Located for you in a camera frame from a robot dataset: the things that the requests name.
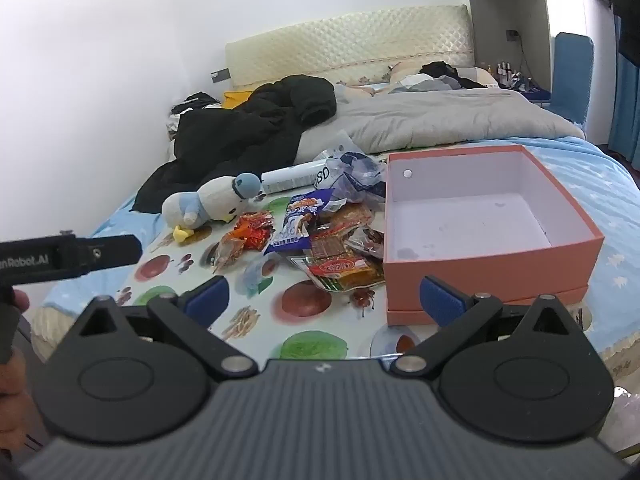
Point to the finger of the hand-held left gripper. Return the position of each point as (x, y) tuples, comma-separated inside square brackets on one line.
[(112, 255)]

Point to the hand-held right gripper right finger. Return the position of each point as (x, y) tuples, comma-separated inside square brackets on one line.
[(442, 302)]

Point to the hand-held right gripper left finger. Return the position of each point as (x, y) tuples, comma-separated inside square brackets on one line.
[(210, 302)]

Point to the clear packet brown shredded snack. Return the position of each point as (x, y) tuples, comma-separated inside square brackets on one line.
[(227, 255)]

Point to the pink cardboard box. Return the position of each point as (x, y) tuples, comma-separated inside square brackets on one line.
[(500, 270)]

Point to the orange snack packet red label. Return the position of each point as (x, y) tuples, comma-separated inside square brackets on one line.
[(345, 272)]

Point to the blue white snack packet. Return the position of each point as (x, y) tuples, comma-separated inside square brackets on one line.
[(295, 225)]

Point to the orange brown snack packet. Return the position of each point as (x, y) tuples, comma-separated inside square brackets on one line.
[(350, 217)]

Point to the person's left hand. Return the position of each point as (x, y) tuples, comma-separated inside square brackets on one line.
[(21, 301)]

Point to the food print mat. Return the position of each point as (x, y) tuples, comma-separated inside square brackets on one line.
[(270, 330)]

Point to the small clear dark snack packet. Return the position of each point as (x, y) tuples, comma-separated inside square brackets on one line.
[(369, 242)]

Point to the blue white plush penguin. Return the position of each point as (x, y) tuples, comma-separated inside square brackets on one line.
[(215, 200)]

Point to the dark red stick snack packet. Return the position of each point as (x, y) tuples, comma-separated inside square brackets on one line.
[(327, 245)]

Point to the white paper roll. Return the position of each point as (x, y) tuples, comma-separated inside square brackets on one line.
[(290, 175)]

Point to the clear plastic bag dark print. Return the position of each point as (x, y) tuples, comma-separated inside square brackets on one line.
[(357, 170)]

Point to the black jacket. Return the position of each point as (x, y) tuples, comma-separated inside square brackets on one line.
[(225, 130)]

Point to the black white clothing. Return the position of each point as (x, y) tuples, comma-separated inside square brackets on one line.
[(192, 102)]

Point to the grey blanket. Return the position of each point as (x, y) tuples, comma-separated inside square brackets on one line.
[(425, 115)]

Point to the yellow cloth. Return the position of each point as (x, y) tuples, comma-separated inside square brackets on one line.
[(237, 100)]

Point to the dark clothes pile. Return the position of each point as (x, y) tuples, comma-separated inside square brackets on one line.
[(450, 75)]

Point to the beige pillow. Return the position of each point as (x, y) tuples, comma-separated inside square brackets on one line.
[(405, 71)]

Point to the group of small bottles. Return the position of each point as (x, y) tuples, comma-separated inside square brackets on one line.
[(502, 72)]

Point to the blue chair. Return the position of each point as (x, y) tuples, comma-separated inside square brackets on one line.
[(572, 75)]

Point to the blue curtain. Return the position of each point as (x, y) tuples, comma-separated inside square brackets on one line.
[(625, 110)]

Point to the cream quilted headboard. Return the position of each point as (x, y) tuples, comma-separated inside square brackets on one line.
[(350, 40)]

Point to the white cabinet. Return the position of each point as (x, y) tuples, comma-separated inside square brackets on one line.
[(510, 0)]

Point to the hanging dark coat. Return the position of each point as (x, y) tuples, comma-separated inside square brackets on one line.
[(620, 0)]

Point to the grey wall socket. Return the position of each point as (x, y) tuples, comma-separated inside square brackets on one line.
[(220, 75)]

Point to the black wall socket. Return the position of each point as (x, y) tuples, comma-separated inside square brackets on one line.
[(512, 34)]

